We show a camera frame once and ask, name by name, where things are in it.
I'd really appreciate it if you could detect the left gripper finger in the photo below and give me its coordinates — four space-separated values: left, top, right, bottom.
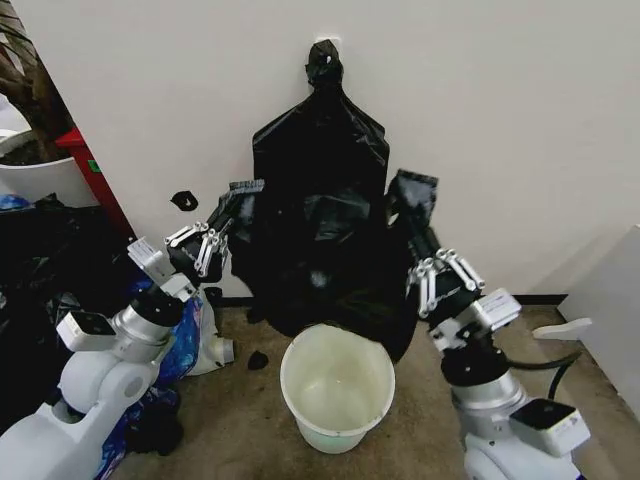
193 192 259 279
164 178 265 248

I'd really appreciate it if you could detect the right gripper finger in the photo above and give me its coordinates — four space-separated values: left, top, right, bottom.
405 222 441 320
394 168 486 292

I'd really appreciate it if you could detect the large black garbage bag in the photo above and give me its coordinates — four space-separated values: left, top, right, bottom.
227 40 419 365

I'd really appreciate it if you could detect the blue patterned plastic bag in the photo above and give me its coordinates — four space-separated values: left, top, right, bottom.
97 277 236 480

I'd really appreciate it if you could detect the black garbage bag pile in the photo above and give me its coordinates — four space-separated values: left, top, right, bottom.
0 197 139 416

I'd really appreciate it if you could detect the small black crumpled bag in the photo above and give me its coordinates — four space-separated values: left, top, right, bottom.
123 397 185 457

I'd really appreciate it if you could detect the white plastic trash bin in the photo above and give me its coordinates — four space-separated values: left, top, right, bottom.
279 323 396 451

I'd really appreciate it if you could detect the black baseboard strip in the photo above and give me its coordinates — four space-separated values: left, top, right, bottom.
218 292 570 308

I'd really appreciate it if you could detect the white flat board piece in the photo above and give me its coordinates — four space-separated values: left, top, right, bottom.
532 317 594 342

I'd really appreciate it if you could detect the grey cabinet panel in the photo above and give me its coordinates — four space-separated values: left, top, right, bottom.
554 224 640 401

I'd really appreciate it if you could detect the white round plant pot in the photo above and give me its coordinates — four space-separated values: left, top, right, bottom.
0 127 101 209

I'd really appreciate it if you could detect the red cabinet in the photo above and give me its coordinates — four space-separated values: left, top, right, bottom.
54 127 139 241

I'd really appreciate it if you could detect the dark potted plant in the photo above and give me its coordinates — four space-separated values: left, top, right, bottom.
0 0 66 164

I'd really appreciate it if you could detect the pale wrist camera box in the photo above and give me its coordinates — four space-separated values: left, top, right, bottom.
127 237 194 302
428 287 522 352

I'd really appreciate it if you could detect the black robot wrist cable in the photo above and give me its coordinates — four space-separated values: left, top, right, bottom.
499 351 584 401

